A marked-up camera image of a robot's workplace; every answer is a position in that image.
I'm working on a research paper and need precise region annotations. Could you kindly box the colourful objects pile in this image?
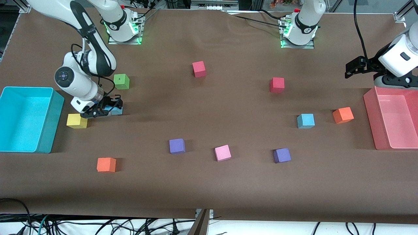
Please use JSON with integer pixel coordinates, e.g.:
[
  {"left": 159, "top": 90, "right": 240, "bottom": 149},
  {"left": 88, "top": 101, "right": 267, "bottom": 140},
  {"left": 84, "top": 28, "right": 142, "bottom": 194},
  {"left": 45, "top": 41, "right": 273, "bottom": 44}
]
[{"left": 269, "top": 0, "right": 294, "bottom": 8}]

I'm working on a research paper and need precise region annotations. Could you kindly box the dark metal bar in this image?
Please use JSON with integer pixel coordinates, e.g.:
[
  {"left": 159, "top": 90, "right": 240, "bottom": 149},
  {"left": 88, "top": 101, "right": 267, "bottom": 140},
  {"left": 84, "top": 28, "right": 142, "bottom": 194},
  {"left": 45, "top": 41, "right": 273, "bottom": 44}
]
[{"left": 188, "top": 209, "right": 210, "bottom": 235}]

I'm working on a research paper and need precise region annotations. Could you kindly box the pink plastic bin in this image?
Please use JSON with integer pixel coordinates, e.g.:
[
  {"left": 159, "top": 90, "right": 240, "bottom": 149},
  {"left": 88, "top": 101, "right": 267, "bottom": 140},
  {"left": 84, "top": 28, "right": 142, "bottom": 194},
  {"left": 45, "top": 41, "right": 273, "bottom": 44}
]
[{"left": 363, "top": 86, "right": 418, "bottom": 150}]

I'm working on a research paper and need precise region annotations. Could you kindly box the black cable on table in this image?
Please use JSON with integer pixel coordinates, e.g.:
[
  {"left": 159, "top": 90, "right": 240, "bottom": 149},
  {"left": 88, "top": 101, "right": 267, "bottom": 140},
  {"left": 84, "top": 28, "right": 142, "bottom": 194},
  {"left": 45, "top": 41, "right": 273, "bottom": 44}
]
[{"left": 225, "top": 9, "right": 288, "bottom": 26}]

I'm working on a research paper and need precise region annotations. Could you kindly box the pink foam block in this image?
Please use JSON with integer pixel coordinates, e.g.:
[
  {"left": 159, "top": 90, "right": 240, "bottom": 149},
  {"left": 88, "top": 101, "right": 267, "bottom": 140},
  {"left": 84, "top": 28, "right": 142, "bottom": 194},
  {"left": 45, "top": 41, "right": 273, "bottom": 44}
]
[{"left": 215, "top": 145, "right": 232, "bottom": 162}]

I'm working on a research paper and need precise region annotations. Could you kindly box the cyan plastic bin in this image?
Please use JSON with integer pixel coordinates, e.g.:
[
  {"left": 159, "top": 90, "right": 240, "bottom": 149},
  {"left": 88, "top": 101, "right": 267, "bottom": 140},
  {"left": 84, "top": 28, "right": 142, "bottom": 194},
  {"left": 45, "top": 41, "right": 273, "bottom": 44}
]
[{"left": 0, "top": 86, "right": 65, "bottom": 154}]

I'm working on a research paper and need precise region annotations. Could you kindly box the green foam block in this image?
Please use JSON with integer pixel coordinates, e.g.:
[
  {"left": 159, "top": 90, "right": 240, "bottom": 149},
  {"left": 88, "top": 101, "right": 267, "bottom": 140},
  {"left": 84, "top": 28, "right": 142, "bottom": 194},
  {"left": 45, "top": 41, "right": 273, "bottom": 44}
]
[{"left": 113, "top": 74, "right": 130, "bottom": 90}]

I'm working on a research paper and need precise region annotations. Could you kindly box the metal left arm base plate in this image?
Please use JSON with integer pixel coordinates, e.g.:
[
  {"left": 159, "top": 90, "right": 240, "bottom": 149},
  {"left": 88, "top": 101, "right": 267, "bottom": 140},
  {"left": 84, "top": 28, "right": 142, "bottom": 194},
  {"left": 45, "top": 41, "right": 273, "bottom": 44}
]
[{"left": 280, "top": 39, "right": 315, "bottom": 49}]

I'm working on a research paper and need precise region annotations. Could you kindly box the teal floor cable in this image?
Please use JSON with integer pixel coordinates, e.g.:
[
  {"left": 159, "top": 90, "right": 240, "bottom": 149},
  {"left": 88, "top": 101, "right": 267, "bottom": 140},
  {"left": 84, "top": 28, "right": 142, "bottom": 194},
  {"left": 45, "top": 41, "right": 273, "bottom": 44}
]
[{"left": 38, "top": 215, "right": 50, "bottom": 235}]

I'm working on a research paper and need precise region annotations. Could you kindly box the red foam block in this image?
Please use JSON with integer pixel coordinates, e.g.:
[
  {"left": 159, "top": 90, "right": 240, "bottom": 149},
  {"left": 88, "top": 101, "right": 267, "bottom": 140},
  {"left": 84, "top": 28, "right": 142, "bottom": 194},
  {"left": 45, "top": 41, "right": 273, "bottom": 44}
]
[
  {"left": 192, "top": 61, "right": 207, "bottom": 78},
  {"left": 270, "top": 77, "right": 285, "bottom": 94}
]

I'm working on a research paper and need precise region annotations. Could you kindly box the grey equipment box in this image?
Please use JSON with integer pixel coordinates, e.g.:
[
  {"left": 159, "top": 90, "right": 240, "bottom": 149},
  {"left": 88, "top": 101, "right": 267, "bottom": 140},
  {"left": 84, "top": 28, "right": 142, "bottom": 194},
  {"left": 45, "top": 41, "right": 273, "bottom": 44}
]
[{"left": 190, "top": 0, "right": 239, "bottom": 10}]

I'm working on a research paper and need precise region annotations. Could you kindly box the brown table cover sheet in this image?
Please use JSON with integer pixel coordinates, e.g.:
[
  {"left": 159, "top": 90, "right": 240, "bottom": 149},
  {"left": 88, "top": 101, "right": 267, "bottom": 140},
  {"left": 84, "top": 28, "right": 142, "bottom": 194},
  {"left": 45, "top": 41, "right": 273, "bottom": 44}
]
[{"left": 0, "top": 6, "right": 418, "bottom": 225}]

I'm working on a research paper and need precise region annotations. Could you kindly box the yellow foam block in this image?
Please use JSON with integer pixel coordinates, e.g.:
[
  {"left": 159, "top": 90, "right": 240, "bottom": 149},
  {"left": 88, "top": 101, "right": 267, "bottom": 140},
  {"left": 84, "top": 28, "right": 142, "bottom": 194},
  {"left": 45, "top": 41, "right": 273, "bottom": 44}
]
[{"left": 66, "top": 113, "right": 88, "bottom": 129}]

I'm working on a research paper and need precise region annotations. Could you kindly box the black looped floor cable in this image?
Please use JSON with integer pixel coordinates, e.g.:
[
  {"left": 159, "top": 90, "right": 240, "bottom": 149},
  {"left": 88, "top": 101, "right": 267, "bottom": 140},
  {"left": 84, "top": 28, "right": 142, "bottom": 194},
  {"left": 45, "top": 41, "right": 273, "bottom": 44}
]
[{"left": 0, "top": 197, "right": 33, "bottom": 235}]

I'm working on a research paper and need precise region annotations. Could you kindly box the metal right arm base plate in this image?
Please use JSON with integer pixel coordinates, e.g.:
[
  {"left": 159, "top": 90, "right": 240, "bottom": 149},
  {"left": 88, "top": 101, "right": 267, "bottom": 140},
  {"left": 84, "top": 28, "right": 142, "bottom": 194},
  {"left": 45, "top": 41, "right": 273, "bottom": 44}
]
[{"left": 108, "top": 33, "right": 143, "bottom": 45}]

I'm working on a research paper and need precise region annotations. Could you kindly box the orange foam block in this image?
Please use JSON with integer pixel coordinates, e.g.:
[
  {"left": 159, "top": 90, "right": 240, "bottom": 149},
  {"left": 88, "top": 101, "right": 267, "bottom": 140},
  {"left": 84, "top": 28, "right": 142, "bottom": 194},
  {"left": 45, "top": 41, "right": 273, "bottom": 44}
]
[
  {"left": 96, "top": 157, "right": 117, "bottom": 173},
  {"left": 332, "top": 107, "right": 354, "bottom": 124}
]

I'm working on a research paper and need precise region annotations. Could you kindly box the purple foam block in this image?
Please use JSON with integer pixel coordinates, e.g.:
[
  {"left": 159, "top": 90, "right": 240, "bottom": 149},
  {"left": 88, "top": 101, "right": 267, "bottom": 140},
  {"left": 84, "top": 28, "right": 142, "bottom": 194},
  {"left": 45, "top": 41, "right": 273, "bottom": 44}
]
[
  {"left": 273, "top": 148, "right": 292, "bottom": 164},
  {"left": 169, "top": 138, "right": 186, "bottom": 154}
]

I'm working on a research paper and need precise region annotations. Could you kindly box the small metal bracket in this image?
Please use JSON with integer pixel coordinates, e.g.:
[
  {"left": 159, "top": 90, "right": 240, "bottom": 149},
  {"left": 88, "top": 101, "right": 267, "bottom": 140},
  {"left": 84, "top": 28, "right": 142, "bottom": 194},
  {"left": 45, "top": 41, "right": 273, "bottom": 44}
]
[{"left": 195, "top": 209, "right": 214, "bottom": 220}]

